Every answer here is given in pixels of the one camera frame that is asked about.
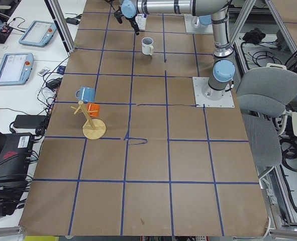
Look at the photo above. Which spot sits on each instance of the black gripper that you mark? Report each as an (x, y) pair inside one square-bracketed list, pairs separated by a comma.
[(133, 22)]

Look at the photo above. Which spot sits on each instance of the blue white milk carton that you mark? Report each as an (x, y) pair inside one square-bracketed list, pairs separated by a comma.
[(141, 20)]

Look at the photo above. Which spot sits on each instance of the white mug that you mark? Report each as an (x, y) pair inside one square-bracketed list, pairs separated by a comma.
[(147, 46)]

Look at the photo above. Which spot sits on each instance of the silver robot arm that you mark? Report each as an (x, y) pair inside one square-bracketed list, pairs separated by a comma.
[(223, 69), (218, 10)]

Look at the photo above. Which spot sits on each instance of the far teach pendant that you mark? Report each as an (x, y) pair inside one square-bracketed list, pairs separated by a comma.
[(38, 34)]

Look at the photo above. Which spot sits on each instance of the teach pendant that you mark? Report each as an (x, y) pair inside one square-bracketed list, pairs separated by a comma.
[(16, 68), (38, 34)]

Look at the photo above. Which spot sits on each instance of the blue mug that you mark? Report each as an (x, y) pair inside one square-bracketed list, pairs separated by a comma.
[(86, 94)]

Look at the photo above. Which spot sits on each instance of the small remote control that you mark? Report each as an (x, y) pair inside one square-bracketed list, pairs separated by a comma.
[(43, 71)]

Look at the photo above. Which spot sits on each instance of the orange mug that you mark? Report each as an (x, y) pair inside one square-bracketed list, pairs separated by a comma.
[(93, 109)]

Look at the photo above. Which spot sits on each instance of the near teach pendant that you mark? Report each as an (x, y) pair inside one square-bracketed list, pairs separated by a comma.
[(16, 68)]

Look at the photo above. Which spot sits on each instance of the wooden mug tree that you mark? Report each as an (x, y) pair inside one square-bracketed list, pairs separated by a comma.
[(93, 128)]

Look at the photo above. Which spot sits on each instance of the black power adapter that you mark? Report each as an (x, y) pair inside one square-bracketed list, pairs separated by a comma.
[(28, 122)]

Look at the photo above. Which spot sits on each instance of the grey office chair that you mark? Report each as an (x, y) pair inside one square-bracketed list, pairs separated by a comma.
[(263, 94)]

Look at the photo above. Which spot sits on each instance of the black red computer box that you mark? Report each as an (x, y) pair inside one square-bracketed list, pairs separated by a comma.
[(16, 154)]

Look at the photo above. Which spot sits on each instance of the aluminium frame post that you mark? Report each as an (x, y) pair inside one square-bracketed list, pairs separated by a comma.
[(57, 16)]

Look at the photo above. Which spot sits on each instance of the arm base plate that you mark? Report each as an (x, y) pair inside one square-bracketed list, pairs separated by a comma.
[(198, 25), (205, 96)]

